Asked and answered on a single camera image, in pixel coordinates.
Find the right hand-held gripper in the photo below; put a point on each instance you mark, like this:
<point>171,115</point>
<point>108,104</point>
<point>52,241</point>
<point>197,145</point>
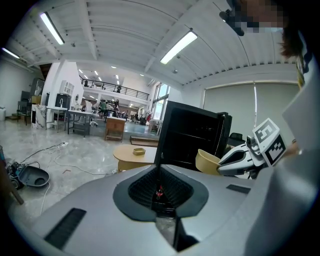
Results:
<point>270,142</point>

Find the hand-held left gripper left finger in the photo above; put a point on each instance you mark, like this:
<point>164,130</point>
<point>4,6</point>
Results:
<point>112,225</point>

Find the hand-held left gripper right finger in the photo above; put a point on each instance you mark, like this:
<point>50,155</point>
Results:
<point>220,200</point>

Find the beige bowl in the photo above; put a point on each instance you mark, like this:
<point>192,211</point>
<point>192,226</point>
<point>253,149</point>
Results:
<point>205,165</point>

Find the black glass-door cabinet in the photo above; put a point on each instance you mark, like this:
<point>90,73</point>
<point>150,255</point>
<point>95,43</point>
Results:
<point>190,130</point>

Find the small tray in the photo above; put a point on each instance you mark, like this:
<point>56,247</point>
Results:
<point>139,151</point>

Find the black office chair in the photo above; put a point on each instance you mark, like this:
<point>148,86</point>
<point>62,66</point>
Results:
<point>236,138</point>

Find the grey roller blind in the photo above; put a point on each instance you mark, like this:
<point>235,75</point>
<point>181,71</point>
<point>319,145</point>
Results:
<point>230,107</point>
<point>275,100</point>

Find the round light wooden table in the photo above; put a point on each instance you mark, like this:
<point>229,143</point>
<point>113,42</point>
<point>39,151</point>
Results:
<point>125,155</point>

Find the white power strip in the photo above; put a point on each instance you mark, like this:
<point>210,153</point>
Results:
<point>64,144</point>

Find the dark grey shell case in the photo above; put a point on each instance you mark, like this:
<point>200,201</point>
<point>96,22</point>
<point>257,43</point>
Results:
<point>32,175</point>

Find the small wooden cabinet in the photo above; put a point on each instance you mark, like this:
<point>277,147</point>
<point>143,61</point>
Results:
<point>115,128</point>

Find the tall window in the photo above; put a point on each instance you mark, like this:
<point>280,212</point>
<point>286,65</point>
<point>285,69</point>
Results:
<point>161,100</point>

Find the yellow plaid overshirt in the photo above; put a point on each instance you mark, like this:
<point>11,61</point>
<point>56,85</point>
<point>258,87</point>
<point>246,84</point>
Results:
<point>300,72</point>

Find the teal and black device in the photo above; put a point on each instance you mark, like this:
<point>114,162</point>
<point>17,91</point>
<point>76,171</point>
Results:
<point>13,175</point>

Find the grey metal desk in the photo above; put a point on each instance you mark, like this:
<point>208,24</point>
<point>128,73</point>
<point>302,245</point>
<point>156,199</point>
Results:
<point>80,113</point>

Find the white table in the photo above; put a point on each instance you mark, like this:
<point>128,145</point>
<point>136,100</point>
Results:
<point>56,108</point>

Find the long ceiling tube light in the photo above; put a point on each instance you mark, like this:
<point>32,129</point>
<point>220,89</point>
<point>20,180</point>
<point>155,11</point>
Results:
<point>178,46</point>
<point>52,28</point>
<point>10,53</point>

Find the marble pattern cabinet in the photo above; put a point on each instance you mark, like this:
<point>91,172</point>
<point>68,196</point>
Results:
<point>40,116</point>

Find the black machine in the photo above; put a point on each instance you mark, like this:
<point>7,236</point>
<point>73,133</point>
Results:
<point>63,101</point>

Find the black balcony railing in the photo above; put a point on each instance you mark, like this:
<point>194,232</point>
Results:
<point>112,87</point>

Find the dark chair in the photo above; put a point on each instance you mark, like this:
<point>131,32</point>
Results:
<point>23,107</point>

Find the low wooden frame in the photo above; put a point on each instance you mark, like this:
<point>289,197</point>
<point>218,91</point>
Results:
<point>143,141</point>

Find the white wall cabinet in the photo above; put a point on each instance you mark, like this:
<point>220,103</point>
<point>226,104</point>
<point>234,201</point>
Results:
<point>67,87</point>

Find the black head-mounted camera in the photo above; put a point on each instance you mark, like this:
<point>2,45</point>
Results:
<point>226,15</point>

